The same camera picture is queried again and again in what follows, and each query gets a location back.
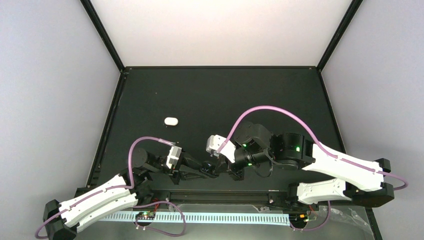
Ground white earbud charging case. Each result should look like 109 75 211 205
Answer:
164 117 179 127

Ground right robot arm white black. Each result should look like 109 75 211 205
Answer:
206 122 395 210

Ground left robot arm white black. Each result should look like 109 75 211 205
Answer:
42 146 208 240

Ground left circuit board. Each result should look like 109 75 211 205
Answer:
135 211 156 221

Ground circuit board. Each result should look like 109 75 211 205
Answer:
135 211 156 221
289 214 317 223

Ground right circuit board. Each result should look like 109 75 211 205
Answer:
289 214 317 223

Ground clear plastic sheet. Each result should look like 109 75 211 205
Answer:
243 205 375 240

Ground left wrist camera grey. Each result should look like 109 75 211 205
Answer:
166 146 182 169

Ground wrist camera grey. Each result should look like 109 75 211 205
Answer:
166 146 182 169
205 135 236 164

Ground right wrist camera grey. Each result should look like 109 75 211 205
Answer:
205 135 236 164

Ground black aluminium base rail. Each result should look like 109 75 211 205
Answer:
71 187 365 213

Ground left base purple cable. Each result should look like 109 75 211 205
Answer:
134 201 187 238

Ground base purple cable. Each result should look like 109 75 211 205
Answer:
134 201 187 238
289 200 332 232

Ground white slotted cable duct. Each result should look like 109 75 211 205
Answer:
101 211 290 226

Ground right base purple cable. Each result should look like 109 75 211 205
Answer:
289 200 332 232

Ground black frame post left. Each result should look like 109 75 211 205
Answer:
80 0 125 72

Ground black frame post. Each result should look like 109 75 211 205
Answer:
80 0 125 72
316 0 363 73

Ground black frame post right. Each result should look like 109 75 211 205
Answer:
316 0 363 73

